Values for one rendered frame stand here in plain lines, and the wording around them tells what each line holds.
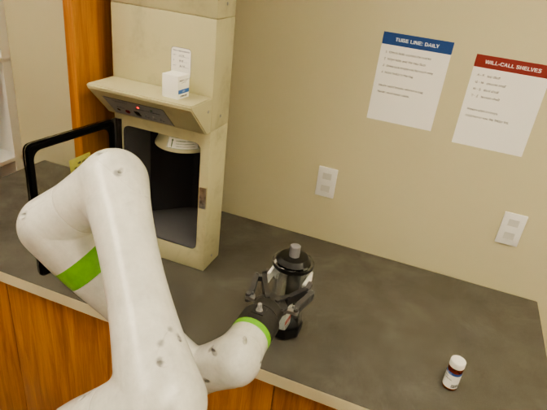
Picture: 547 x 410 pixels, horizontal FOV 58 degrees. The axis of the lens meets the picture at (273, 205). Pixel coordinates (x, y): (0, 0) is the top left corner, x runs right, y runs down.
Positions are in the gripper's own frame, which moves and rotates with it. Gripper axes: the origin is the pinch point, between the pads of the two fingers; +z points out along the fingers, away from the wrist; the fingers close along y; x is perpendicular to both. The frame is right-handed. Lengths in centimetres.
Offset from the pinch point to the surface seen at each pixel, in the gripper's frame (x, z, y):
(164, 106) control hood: -37, 2, 40
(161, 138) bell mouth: -22, 16, 50
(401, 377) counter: 18.6, -1.8, -33.9
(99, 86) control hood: -38, 1, 60
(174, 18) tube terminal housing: -57, 12, 45
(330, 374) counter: 18.7, -9.9, -16.8
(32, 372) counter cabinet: 62, -14, 81
